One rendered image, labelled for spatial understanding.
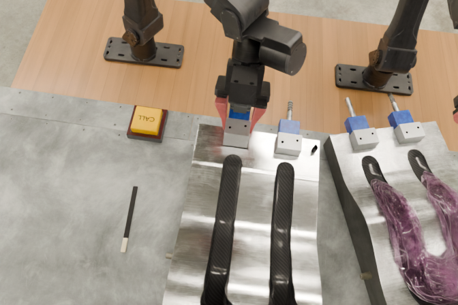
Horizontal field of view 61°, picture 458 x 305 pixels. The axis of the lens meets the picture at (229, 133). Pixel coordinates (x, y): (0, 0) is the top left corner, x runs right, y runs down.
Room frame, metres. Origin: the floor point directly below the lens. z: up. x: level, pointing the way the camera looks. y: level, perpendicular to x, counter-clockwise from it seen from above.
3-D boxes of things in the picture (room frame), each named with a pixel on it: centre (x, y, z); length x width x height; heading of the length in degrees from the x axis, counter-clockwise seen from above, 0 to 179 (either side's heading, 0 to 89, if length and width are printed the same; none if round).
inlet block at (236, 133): (0.40, -0.02, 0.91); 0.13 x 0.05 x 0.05; 179
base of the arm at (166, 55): (0.61, 0.24, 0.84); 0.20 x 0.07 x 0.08; 91
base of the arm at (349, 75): (0.62, -0.36, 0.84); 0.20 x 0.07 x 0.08; 91
